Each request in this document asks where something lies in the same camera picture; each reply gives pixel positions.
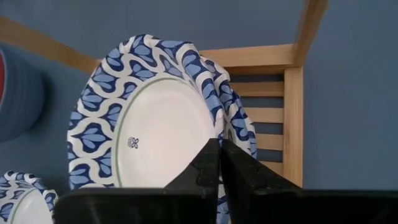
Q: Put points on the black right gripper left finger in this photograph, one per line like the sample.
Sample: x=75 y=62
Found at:
x=140 y=205

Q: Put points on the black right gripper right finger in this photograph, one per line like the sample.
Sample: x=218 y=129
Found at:
x=280 y=205

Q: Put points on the blue patterned paper plate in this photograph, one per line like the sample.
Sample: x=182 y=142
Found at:
x=164 y=130
x=28 y=208

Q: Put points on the wooden slatted shelf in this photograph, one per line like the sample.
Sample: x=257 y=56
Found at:
x=292 y=124

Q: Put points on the light blue bowl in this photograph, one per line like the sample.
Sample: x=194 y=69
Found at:
x=21 y=99

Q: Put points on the pink bowl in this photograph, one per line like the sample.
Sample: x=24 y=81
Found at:
x=1 y=81

